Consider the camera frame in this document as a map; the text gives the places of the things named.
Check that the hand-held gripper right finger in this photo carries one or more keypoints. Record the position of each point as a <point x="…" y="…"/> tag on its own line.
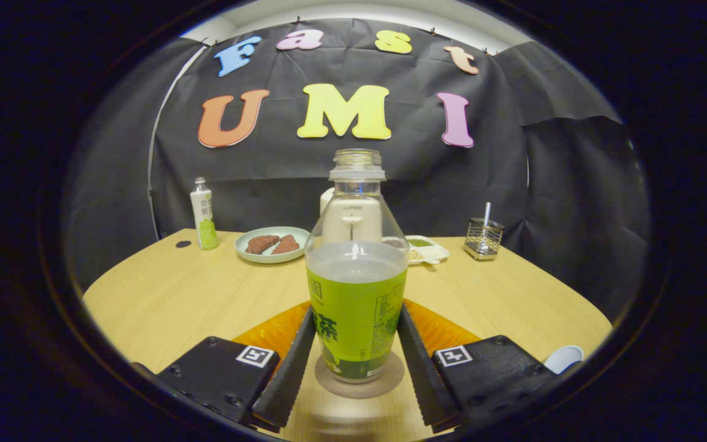
<point x="421" y="374"/>

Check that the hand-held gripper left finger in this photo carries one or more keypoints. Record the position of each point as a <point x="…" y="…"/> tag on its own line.
<point x="289" y="374"/>

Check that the round brown coaster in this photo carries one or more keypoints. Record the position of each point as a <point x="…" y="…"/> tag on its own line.
<point x="387" y="383"/>

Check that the green label juice bottle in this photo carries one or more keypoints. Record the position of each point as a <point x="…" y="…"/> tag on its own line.
<point x="356" y="307"/>

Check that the white cup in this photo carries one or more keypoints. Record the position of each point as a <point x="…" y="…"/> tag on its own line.
<point x="563" y="359"/>

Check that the small white green bottle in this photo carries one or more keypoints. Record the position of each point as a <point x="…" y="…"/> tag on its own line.
<point x="206" y="221"/>

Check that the pale green plate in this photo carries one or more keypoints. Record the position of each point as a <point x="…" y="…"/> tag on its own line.
<point x="267" y="258"/>

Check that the white divided tray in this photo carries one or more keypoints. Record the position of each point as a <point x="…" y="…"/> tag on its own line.
<point x="432" y="250"/>

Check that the brown bread slice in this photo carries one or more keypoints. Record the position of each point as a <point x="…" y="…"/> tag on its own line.
<point x="286" y="245"/>
<point x="261" y="244"/>

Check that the wooden table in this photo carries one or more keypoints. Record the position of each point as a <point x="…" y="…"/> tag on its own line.
<point x="175" y="294"/>

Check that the white straw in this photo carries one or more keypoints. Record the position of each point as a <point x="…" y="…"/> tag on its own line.
<point x="486" y="213"/>

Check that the white toaster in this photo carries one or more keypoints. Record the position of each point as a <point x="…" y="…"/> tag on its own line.
<point x="326" y="202"/>

